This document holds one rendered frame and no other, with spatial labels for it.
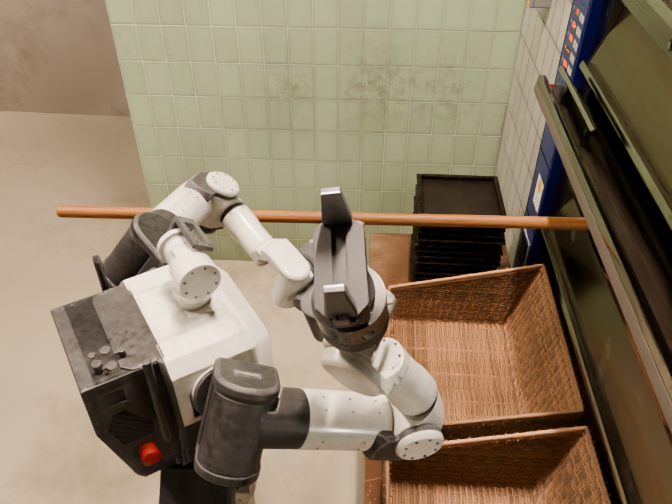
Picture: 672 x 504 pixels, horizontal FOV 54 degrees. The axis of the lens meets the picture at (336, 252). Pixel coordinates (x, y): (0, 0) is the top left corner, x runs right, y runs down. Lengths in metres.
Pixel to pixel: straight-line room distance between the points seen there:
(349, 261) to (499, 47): 2.12
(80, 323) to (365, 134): 1.97
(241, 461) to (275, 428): 0.06
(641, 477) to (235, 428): 0.86
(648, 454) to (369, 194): 1.91
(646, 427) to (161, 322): 0.97
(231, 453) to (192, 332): 0.20
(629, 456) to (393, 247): 1.28
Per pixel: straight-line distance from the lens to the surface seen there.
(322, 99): 2.80
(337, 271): 0.69
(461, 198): 2.22
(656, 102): 1.49
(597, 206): 1.31
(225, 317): 1.06
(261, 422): 0.95
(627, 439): 1.53
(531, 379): 1.98
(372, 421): 1.02
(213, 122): 2.93
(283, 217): 1.59
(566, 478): 1.73
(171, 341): 1.04
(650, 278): 1.22
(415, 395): 0.97
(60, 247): 3.69
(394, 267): 2.40
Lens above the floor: 2.14
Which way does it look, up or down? 39 degrees down
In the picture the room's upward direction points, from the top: straight up
